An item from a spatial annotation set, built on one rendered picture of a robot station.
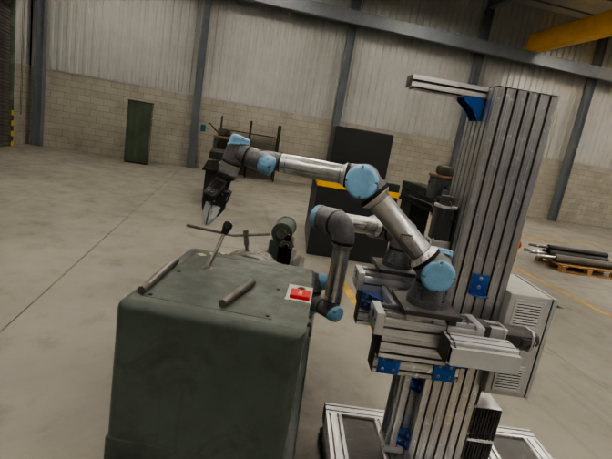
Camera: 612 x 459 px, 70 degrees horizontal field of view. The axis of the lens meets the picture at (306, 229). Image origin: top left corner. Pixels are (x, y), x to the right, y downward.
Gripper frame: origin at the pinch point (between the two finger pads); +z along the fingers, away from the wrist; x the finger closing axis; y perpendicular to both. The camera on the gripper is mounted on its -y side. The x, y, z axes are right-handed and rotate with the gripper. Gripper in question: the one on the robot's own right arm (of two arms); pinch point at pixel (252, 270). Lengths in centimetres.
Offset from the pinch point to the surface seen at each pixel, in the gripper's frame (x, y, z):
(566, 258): -82, 653, -501
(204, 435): -15, -94, -8
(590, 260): -80, 662, -553
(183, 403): -7, -94, -1
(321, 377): -108, 104, -48
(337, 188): -3, 444, -40
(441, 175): 35, 609, -223
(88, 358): -108, 72, 114
